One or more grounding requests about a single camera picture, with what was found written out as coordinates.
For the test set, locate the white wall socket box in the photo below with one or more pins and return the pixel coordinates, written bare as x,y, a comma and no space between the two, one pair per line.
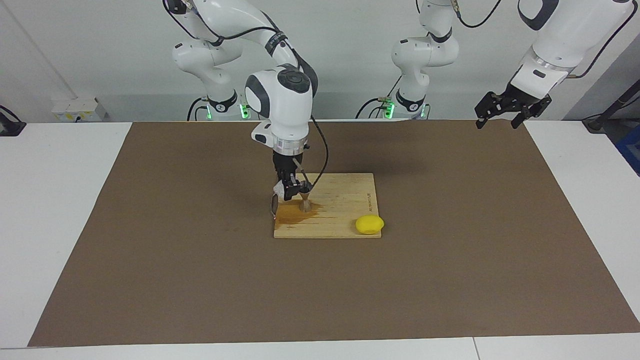
75,107

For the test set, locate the blue crate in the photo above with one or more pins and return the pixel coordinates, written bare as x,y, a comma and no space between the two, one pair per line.
631,147

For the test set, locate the steel double jigger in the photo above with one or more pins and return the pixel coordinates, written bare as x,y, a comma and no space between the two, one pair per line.
305,205

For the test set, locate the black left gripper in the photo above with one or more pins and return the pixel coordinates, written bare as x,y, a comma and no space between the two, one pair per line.
520,97

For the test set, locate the small clear glass cup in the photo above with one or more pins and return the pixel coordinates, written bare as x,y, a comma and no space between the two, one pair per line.
278,192

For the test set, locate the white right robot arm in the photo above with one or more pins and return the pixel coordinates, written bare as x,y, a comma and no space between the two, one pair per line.
285,110

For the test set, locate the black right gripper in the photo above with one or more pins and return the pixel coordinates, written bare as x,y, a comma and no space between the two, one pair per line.
286,165

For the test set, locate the wooden cutting board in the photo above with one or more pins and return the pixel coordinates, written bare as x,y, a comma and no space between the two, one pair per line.
340,210

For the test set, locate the black stand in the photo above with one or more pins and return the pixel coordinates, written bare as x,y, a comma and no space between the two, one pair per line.
597,122

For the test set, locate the yellow lemon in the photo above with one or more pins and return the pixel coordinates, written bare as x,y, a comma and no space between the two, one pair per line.
369,224

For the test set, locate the brown table mat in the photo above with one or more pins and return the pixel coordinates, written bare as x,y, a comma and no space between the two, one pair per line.
200,280

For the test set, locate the black table clamp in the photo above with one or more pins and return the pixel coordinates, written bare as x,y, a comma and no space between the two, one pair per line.
10,127

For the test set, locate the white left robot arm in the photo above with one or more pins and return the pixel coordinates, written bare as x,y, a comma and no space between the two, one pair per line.
565,30

